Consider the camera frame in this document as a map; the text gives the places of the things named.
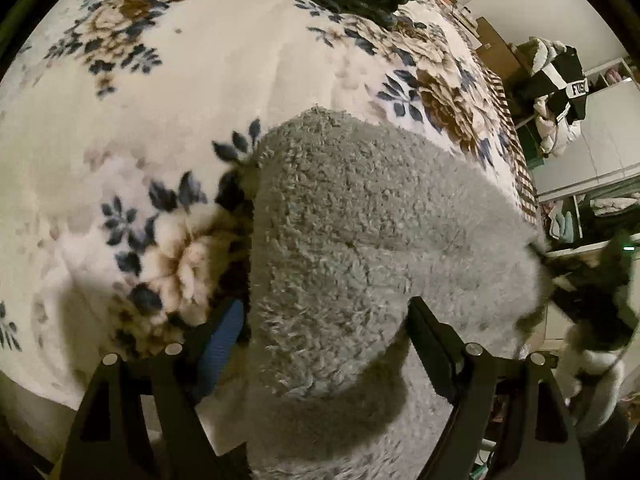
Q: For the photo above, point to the brown checkered blanket edge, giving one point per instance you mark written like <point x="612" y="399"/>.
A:
<point x="524" y="185"/>

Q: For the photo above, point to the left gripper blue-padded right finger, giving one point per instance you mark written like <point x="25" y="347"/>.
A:
<point x="536" y="439"/>

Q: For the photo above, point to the floral bed blanket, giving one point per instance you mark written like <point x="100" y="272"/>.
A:
<point x="126" y="126"/>

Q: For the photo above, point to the black and white jacket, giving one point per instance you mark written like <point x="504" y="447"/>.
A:
<point x="556" y="89"/>

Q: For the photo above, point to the white wardrobe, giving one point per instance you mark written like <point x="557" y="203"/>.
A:
<point x="592" y="186"/>

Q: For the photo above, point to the white nightstand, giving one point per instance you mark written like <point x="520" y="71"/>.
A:
<point x="462" y="13"/>

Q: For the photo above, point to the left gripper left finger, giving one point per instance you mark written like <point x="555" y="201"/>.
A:
<point x="137" y="419"/>

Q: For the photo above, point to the brown cardboard box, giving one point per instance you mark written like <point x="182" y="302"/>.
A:
<point x="497" y="55"/>

